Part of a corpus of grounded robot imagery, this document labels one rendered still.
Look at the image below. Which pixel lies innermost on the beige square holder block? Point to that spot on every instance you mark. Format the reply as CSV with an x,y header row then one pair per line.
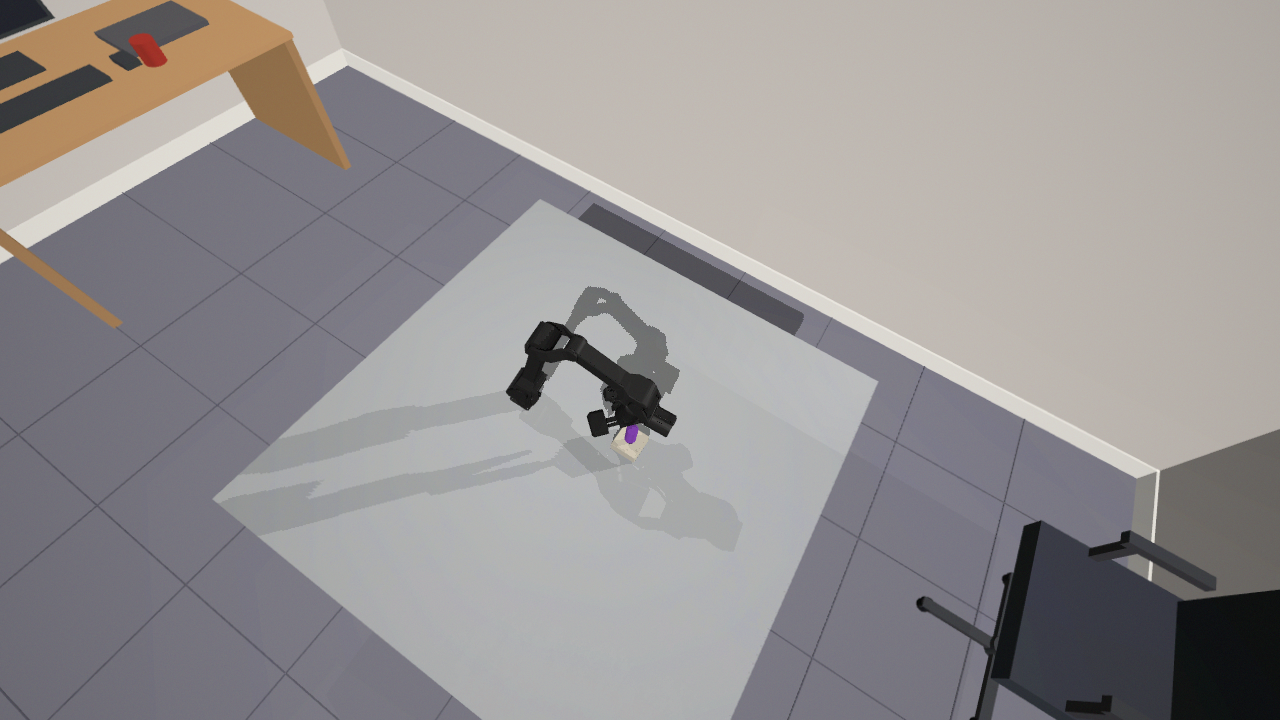
x,y
629,451

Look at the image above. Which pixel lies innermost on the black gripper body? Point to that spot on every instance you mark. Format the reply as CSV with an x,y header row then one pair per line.
x,y
598,423

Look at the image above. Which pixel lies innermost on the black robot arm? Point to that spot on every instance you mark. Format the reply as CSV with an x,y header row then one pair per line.
x,y
638,395

